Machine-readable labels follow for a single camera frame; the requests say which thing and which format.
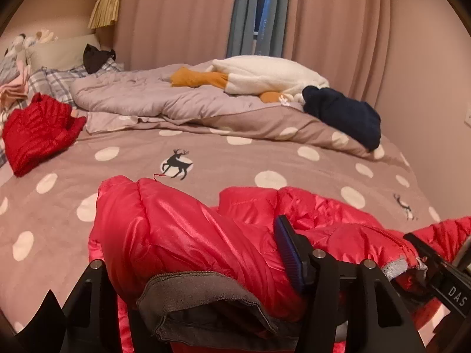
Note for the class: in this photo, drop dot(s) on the grey blue garment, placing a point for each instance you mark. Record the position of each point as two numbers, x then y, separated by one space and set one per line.
9 70

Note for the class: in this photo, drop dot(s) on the polka dot deer blanket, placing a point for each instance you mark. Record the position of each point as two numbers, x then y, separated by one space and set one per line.
239 161

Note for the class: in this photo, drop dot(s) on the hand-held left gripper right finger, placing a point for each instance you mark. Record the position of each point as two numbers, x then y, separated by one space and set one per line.
290 253

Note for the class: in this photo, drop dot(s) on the yellow pleated lamp shade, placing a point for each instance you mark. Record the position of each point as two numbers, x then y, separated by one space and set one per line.
106 5

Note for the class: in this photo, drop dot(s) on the white goose plush toy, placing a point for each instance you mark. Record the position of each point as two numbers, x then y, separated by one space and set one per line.
265 73

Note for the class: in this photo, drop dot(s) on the navy blue garment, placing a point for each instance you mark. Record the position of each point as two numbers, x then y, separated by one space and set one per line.
346 117

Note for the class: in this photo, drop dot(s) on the blue sheer curtain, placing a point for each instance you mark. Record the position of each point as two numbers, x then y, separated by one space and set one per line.
243 7

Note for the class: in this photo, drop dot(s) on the pink curtain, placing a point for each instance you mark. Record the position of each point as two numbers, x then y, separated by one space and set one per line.
173 14
331 25

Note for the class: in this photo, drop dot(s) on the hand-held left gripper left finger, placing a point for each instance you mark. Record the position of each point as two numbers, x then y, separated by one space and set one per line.
99 286

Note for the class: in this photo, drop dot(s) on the window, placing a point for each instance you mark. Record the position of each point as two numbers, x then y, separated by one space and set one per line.
264 3

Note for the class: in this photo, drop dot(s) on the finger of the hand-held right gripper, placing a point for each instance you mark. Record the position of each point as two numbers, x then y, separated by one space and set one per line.
423 252

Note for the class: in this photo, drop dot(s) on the plaid pillow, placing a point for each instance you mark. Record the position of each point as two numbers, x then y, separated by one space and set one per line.
55 81

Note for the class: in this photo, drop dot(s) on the red folded puffer jacket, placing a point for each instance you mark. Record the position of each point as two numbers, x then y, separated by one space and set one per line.
36 132

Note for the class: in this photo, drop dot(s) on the cream plush toy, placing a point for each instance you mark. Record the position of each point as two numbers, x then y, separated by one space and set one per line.
46 35

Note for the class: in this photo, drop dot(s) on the grey quilt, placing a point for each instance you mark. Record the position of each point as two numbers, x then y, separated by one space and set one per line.
147 95

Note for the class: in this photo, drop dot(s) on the beige pillow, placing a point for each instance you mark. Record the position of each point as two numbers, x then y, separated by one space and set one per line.
59 53

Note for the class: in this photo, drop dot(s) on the black cloth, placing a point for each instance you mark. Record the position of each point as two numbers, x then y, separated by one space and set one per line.
95 57

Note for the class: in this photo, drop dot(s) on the pink hooded puffer jacket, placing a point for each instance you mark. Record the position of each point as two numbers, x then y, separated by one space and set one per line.
176 235

